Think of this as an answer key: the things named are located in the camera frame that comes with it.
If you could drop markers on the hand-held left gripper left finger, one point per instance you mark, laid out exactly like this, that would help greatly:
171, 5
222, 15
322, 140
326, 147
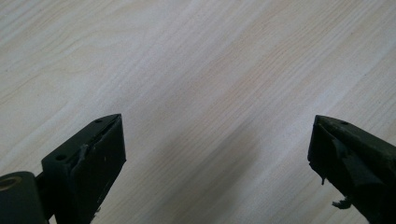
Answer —
84, 168

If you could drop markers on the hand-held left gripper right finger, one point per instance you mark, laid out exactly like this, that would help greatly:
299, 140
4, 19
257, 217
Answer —
358, 161

